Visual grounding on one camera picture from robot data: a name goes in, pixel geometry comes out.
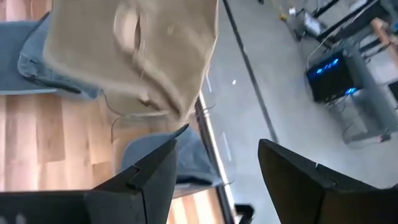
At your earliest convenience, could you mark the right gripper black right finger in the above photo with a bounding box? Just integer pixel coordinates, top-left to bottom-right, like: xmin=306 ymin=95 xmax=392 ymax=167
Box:
xmin=257 ymin=138 xmax=398 ymax=224

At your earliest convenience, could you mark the black frame handle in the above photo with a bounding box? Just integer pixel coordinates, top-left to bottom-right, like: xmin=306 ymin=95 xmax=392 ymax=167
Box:
xmin=233 ymin=202 xmax=255 ymax=224

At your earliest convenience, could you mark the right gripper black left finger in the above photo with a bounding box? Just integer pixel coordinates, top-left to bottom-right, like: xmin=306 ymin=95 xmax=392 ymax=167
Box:
xmin=83 ymin=123 xmax=190 ymax=224

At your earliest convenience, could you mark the grey metal desk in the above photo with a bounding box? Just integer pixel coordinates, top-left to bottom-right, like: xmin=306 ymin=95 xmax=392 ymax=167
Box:
xmin=323 ymin=0 xmax=398 ymax=146

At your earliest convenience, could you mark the black aluminium table frame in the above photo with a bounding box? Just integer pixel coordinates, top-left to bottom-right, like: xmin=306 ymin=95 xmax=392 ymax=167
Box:
xmin=193 ymin=96 xmax=233 ymax=224

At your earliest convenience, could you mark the blue denim cap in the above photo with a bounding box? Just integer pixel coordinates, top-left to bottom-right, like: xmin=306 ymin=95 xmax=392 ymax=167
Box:
xmin=120 ymin=126 xmax=222 ymax=187
xmin=0 ymin=11 xmax=102 ymax=100

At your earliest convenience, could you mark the computer tower with blue lights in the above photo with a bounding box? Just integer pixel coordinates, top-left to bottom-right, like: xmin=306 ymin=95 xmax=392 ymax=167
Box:
xmin=305 ymin=51 xmax=364 ymax=103

